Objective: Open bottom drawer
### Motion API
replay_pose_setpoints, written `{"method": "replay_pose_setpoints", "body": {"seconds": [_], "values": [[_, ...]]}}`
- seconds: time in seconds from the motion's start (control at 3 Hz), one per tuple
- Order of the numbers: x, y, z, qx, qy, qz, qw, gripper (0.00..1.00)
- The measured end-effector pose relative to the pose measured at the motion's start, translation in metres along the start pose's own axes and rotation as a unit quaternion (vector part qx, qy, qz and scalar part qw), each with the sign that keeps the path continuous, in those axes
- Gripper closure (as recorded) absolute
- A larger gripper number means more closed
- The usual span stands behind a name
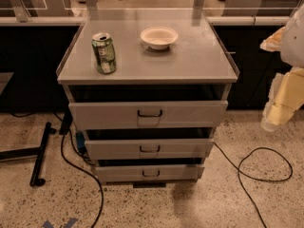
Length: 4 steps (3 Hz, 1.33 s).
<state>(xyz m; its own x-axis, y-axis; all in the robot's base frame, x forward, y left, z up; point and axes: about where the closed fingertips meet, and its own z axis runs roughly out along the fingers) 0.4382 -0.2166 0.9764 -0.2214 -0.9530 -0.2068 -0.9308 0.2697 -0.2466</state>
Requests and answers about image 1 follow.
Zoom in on black metal floor stand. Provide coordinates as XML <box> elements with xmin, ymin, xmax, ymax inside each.
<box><xmin>0</xmin><ymin>122</ymin><xmax>56</xmax><ymax>187</ymax></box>

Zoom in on black cable floor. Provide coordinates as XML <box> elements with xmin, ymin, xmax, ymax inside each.
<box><xmin>214</xmin><ymin>142</ymin><xmax>295</xmax><ymax>228</ymax></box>
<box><xmin>52</xmin><ymin>111</ymin><xmax>105</xmax><ymax>228</ymax></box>

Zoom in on grey drawer cabinet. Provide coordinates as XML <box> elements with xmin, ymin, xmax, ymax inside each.
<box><xmin>58</xmin><ymin>9</ymin><xmax>238</xmax><ymax>185</ymax></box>

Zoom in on black cable left floor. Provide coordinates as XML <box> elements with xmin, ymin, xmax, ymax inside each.
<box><xmin>52</xmin><ymin>111</ymin><xmax>105</xmax><ymax>228</ymax></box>

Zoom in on grey bottom drawer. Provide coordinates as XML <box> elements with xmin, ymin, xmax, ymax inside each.
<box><xmin>96</xmin><ymin>164</ymin><xmax>204</xmax><ymax>183</ymax></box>

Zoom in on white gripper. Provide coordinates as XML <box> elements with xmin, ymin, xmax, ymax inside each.
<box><xmin>260</xmin><ymin>27</ymin><xmax>304</xmax><ymax>132</ymax></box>

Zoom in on grey top drawer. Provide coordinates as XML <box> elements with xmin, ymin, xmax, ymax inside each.
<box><xmin>69</xmin><ymin>101</ymin><xmax>228</xmax><ymax>130</ymax></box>

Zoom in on grey middle drawer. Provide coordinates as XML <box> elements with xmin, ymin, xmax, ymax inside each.
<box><xmin>85</xmin><ymin>139</ymin><xmax>213</xmax><ymax>160</ymax></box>

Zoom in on white bowl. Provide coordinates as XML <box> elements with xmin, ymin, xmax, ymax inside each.
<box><xmin>141</xmin><ymin>27</ymin><xmax>179</xmax><ymax>50</ymax></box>

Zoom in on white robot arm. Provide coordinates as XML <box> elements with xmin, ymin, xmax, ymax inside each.
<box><xmin>260</xmin><ymin>5</ymin><xmax>304</xmax><ymax>132</ymax></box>

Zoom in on black cable right floor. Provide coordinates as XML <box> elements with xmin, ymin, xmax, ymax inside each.
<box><xmin>214</xmin><ymin>142</ymin><xmax>295</xmax><ymax>228</ymax></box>

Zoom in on grey drawer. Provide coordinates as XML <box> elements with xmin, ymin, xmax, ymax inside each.
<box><xmin>85</xmin><ymin>139</ymin><xmax>213</xmax><ymax>160</ymax></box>
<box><xmin>69</xmin><ymin>101</ymin><xmax>228</xmax><ymax>130</ymax></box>
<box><xmin>96</xmin><ymin>164</ymin><xmax>204</xmax><ymax>183</ymax></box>

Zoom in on blue tape floor mark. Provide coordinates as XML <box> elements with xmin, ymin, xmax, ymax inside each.
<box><xmin>42</xmin><ymin>218</ymin><xmax>79</xmax><ymax>228</ymax></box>

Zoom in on green soda can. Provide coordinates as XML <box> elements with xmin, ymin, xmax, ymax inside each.
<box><xmin>91</xmin><ymin>32</ymin><xmax>116</xmax><ymax>74</ymax></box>

